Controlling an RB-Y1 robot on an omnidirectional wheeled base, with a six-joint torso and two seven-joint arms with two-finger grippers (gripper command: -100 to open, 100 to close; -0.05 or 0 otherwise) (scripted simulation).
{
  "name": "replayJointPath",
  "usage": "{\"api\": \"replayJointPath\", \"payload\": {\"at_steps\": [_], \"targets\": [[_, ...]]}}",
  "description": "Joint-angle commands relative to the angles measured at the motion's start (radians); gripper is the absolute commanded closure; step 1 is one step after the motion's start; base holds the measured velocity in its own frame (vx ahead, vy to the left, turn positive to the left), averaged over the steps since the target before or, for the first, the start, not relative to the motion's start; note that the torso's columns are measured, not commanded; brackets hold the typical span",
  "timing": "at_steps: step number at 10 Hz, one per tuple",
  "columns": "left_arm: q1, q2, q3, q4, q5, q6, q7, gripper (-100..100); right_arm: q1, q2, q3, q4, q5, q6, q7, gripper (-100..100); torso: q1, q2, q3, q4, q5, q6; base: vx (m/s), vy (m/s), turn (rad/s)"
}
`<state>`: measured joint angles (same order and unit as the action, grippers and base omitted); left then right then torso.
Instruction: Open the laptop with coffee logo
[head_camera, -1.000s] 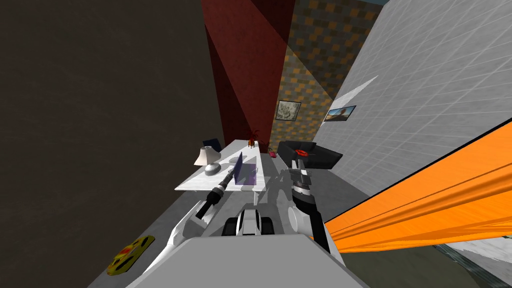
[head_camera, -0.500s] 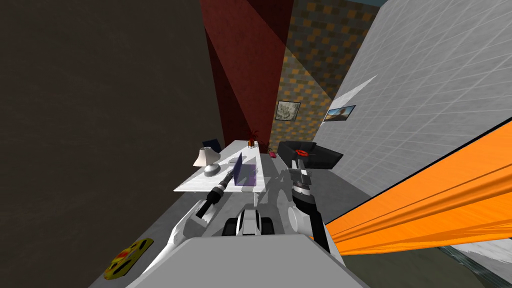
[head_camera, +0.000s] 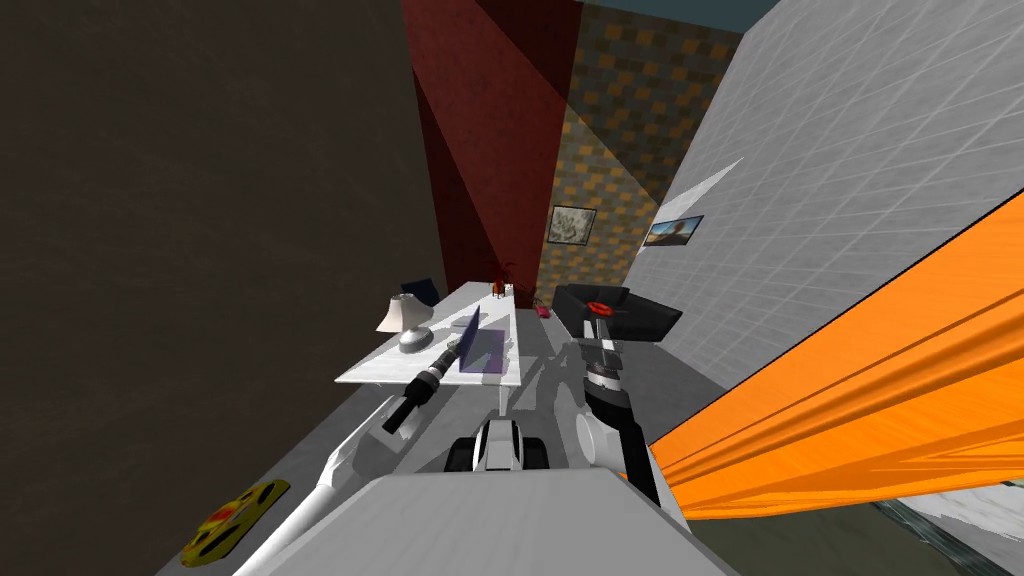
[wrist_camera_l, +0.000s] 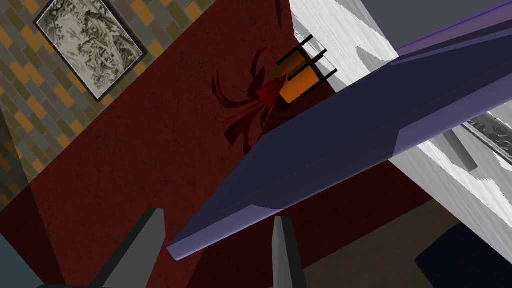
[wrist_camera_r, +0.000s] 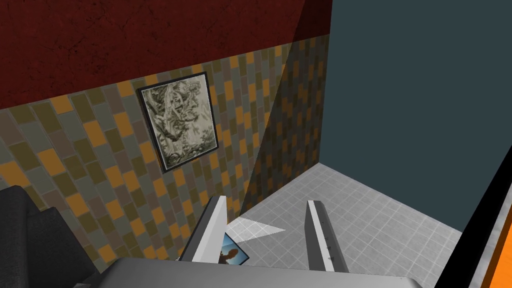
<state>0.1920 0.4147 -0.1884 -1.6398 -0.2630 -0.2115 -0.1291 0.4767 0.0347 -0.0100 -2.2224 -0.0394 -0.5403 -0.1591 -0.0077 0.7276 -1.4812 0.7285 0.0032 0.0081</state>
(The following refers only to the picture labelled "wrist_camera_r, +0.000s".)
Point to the blue picture with dark figure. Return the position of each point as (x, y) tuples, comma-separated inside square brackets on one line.
[(232, 252)]

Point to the black framed grey picture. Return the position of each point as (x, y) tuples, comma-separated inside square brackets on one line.
[(179, 121)]

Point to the dark grey sofa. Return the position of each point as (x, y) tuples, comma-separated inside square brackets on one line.
[(38, 244)]

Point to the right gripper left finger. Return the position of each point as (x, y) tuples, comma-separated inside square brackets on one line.
[(208, 236)]

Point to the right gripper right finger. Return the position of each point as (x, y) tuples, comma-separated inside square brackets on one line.
[(322, 238)]

